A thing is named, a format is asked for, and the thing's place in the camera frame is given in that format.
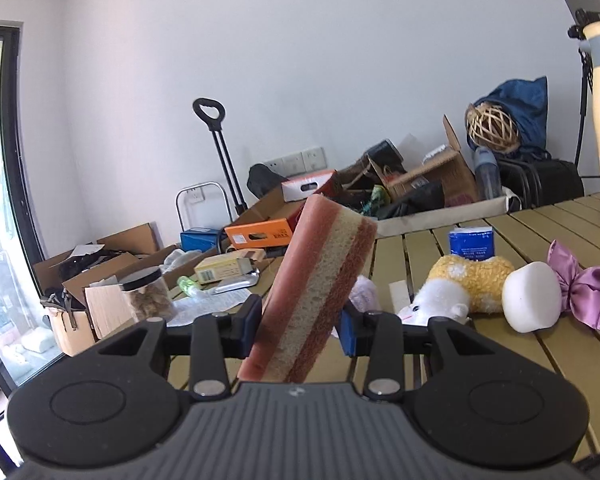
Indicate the pink yellow layered sponge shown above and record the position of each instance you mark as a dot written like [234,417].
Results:
[326,255]

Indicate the wicker rattan ball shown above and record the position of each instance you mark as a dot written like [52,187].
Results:
[488,125]

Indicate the purple satin scrunchie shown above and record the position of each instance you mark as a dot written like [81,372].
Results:
[580,286]

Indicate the orange shoe box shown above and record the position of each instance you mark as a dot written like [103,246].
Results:
[268,223]

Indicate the printed paper sheet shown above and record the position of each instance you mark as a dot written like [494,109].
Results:
[203,303]

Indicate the grey blue water bottle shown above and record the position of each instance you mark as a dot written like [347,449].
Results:
[487,174]

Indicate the black camera tripod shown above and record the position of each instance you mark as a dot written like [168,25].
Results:
[575,31]

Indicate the dark blue fabric bag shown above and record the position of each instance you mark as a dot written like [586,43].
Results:
[527,102]

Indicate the black trolley handle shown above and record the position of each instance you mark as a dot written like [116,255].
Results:
[212,114]

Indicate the open cardboard box on floor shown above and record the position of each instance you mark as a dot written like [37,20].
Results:
[121,254]

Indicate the small yellow carton box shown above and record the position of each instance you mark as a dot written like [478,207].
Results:
[230,265]

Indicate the white metal trolley frame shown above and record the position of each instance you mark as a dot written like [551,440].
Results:
[203,205]

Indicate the black suitcase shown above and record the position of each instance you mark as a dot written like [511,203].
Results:
[541,182]

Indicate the white round foam sponge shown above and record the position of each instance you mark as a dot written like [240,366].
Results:
[532,298]

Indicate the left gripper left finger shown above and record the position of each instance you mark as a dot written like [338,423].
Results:
[215,338]

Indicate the clear jar with black lid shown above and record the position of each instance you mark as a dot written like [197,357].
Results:
[146,294]

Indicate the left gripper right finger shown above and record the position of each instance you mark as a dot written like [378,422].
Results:
[378,336]

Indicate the wall socket panel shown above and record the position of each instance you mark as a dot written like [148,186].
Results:
[309,160]

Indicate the blue tissue pack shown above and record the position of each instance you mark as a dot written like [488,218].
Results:
[472,243]

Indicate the brown cardboard box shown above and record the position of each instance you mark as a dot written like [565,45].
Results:
[448,167]

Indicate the yellow white plush toy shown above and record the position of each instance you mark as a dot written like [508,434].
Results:
[456,288]

